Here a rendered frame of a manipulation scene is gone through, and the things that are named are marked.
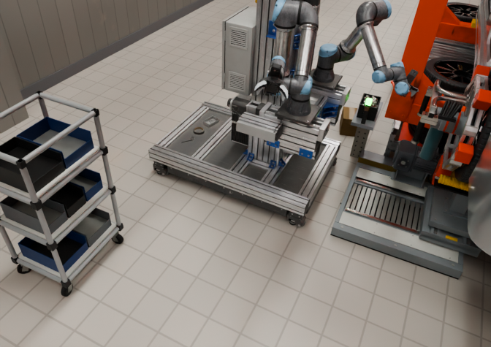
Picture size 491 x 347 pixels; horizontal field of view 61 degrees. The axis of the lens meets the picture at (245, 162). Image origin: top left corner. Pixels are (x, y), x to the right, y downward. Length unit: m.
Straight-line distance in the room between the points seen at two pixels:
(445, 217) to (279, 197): 1.09
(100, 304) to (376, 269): 1.69
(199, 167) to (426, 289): 1.69
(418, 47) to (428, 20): 0.18
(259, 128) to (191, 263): 0.95
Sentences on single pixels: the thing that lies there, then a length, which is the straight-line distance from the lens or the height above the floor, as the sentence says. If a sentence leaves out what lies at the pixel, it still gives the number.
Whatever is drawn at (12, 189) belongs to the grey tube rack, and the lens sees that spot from 2.26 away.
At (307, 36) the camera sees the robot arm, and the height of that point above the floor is 1.33.
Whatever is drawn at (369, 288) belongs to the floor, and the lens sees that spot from 2.74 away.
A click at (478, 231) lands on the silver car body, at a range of 2.09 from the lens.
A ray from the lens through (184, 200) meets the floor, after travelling 3.09.
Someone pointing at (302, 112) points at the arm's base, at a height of 0.84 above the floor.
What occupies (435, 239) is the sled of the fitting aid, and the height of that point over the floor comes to 0.13.
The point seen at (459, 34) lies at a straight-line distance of 5.04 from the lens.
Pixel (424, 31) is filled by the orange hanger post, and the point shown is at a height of 1.20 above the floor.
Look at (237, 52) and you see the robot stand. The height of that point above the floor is 1.05.
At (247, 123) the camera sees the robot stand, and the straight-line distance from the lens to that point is 2.57.
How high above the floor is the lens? 2.14
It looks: 39 degrees down
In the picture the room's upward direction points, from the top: 3 degrees clockwise
